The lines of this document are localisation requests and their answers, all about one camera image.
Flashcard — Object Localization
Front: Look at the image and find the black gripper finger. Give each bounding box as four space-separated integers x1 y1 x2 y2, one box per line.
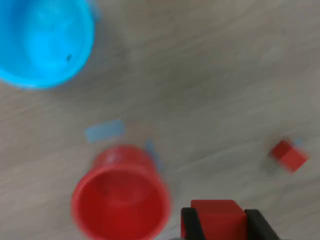
180 206 206 240
243 208 285 240

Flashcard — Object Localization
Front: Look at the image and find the red cube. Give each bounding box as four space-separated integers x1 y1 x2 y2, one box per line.
180 199 248 240
269 138 310 174

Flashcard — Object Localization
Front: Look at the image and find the red plastic cup bin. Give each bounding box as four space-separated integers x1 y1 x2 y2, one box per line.
70 144 173 240

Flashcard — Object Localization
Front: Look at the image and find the blue plastic cup bin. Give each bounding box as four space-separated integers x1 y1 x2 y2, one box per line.
0 0 97 91

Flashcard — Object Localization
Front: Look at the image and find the grey-blue tape piece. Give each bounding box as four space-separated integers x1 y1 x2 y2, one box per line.
144 139 166 173
84 119 126 145
291 138 305 149

